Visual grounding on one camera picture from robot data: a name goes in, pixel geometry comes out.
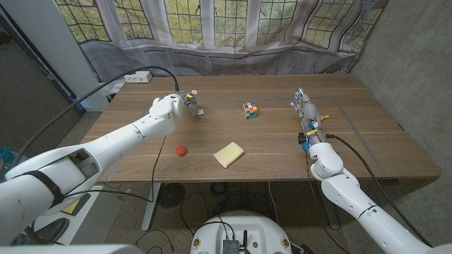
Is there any round black fan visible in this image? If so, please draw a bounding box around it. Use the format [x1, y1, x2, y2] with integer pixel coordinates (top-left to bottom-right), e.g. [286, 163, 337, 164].
[157, 182, 186, 209]

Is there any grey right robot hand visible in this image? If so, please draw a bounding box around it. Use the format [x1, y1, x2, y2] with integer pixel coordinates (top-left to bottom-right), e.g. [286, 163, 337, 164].
[289, 87, 326, 144]

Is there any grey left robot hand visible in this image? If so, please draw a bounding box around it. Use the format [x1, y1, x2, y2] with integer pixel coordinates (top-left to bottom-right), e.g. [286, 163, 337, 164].
[176, 90, 205, 118]

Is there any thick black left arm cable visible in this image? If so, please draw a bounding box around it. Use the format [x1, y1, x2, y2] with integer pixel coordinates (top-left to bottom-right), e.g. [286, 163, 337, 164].
[12, 66, 180, 167]

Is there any white upright panel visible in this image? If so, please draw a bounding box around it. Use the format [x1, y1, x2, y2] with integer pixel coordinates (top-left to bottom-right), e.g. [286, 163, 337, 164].
[0, 0, 109, 112]

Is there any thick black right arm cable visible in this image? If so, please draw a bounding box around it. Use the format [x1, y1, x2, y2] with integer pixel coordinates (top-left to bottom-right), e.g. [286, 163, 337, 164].
[325, 133, 434, 248]

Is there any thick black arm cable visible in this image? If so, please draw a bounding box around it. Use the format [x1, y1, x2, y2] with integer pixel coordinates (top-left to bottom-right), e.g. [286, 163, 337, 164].
[325, 133, 434, 248]
[12, 66, 180, 167]

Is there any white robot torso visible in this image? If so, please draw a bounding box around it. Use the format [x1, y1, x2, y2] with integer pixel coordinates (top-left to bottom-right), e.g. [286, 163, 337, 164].
[190, 210, 293, 254]

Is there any black and yellow device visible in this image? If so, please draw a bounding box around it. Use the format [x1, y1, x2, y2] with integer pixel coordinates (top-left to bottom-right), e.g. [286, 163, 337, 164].
[61, 199, 92, 217]

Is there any blue upholstered seat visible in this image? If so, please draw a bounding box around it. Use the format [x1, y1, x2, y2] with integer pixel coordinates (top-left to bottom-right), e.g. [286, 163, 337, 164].
[0, 146, 22, 172]

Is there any thin black left wrist cable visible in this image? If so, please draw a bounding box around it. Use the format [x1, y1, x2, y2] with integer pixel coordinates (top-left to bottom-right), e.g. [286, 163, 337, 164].
[65, 135, 167, 204]

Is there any grey electronics box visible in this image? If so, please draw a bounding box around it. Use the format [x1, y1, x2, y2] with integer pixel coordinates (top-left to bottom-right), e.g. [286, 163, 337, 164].
[222, 238, 240, 254]

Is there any white table leg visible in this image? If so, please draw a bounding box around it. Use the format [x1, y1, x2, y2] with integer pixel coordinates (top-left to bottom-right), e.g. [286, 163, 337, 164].
[141, 182, 162, 232]

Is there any grey table leg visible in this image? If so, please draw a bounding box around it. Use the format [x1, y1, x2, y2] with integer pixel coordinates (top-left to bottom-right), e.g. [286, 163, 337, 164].
[316, 180, 340, 230]

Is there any white power box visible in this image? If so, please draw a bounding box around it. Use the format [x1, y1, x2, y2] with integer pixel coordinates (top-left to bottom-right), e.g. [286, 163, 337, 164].
[124, 71, 153, 84]

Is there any multicoloured puzzle cube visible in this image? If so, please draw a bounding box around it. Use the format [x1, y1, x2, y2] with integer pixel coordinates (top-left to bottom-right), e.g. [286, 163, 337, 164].
[242, 102, 258, 120]

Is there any yellow sponge block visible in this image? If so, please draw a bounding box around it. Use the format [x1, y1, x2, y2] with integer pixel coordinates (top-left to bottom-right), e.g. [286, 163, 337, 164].
[213, 141, 245, 169]

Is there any printed window backdrop cloth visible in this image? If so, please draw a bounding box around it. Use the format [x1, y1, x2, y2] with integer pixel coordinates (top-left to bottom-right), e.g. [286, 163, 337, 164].
[54, 0, 389, 84]

